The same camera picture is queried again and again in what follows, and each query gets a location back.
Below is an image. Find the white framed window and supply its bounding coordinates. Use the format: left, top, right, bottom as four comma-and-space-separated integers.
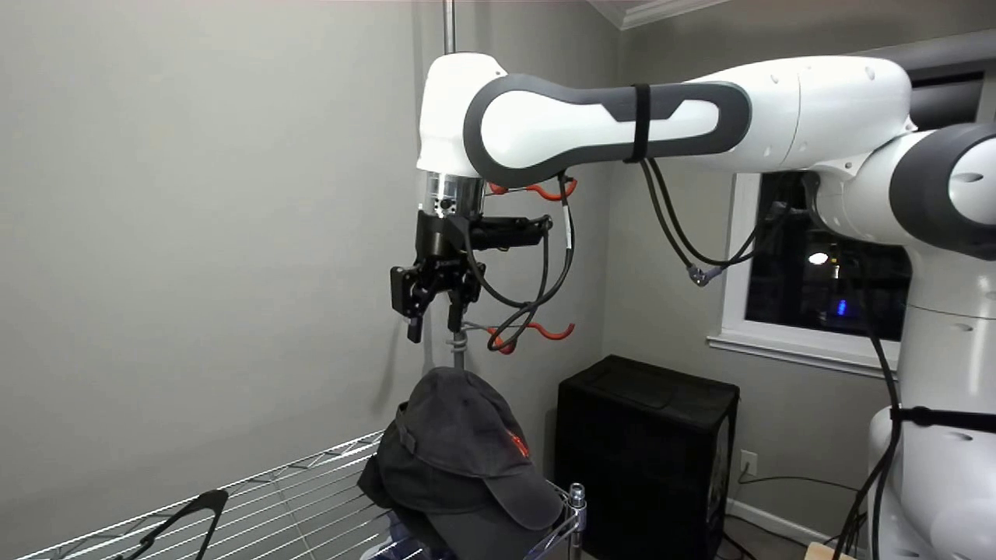
703, 167, 915, 381

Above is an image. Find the black cap red B logo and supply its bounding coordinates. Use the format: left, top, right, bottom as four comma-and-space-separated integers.
375, 363, 569, 536

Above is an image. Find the chrome wire shelf cart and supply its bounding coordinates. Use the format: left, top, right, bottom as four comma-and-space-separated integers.
19, 431, 590, 560

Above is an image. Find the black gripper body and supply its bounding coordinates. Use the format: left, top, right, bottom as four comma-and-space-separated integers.
410, 209, 482, 274

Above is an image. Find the black speaker box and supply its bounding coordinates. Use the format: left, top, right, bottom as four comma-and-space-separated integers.
553, 355, 745, 560

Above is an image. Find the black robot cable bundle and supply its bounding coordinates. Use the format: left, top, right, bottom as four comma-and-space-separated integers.
455, 152, 996, 560

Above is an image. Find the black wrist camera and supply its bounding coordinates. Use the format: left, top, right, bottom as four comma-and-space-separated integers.
470, 211, 558, 252

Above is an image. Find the black clothes hanger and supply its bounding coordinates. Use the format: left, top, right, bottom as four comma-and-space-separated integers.
113, 490, 231, 560

